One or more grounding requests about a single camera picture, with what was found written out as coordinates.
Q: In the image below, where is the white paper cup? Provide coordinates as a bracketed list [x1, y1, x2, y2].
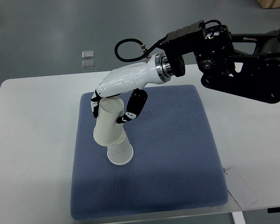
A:
[93, 97, 124, 147]
[107, 131, 133, 166]

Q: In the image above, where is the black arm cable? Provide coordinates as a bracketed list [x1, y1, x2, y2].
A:
[114, 38, 150, 63]

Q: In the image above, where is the white paper cup on cushion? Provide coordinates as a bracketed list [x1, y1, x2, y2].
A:
[107, 131, 133, 166]

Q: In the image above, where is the white robotic hand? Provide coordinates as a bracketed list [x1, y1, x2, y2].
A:
[91, 54, 173, 124]

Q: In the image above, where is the wooden furniture corner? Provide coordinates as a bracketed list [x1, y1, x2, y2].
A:
[257, 0, 280, 9]

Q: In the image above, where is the blue mesh cushion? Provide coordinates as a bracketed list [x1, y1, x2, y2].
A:
[70, 84, 228, 220]

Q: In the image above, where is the white table leg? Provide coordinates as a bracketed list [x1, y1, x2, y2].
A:
[231, 211, 246, 224]

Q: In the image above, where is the lower floor plate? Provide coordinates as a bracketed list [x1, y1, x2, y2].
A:
[82, 59, 94, 69]

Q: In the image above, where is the white paper tag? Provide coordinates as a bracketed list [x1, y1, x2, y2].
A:
[224, 168, 257, 209]

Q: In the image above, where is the upper floor plate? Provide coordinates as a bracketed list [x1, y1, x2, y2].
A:
[82, 50, 94, 59]

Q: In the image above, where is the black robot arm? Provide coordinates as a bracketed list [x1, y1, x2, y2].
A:
[91, 20, 280, 124]

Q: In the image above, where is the floor plate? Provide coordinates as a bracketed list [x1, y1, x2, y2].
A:
[82, 50, 94, 59]
[82, 59, 94, 69]

